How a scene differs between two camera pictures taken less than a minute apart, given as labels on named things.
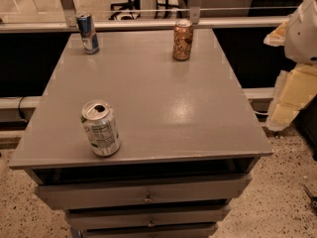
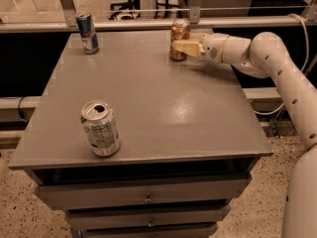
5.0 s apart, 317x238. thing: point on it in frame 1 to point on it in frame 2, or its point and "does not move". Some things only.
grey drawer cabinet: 190,138 does not move
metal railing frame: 67,18 does not move
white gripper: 302,39 to 214,48
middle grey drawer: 148,214 does not move
